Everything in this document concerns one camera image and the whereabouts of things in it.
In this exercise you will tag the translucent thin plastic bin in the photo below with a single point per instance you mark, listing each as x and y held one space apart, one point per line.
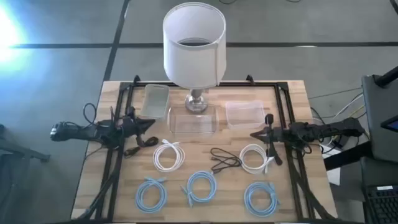
245 115

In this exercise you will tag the black pole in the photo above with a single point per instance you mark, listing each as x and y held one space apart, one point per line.
387 79

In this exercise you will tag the white shade table lamp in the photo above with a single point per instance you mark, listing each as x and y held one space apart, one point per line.
192 62

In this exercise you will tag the small display screen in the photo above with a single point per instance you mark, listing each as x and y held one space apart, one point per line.
392 124

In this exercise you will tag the black keyboard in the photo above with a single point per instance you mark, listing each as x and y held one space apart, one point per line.
382 205

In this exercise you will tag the grey equipment cabinet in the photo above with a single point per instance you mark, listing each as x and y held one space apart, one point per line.
379 102

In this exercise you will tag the black side desk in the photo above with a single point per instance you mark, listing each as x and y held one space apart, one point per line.
348 155

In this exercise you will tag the frosted plastic bin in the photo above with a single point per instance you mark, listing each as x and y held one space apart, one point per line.
154 101

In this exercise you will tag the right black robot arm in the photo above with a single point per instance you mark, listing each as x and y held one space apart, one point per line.
342 126

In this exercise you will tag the white paper sheet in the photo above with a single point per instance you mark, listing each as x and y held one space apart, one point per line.
334 177

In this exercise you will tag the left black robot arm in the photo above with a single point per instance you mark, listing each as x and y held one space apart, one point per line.
77 133

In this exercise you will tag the clear rigid plastic bin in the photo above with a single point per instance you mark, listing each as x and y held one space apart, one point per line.
192 123

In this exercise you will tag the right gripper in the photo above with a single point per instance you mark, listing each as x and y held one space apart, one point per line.
278 135

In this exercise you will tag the black metal table frame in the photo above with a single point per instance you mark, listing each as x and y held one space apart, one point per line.
233 84

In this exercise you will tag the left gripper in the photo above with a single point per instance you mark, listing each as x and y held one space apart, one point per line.
130 126

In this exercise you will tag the black floor stand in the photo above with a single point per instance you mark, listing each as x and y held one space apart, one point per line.
31 154

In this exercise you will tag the black power adapter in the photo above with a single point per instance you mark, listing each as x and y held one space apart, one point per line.
344 142

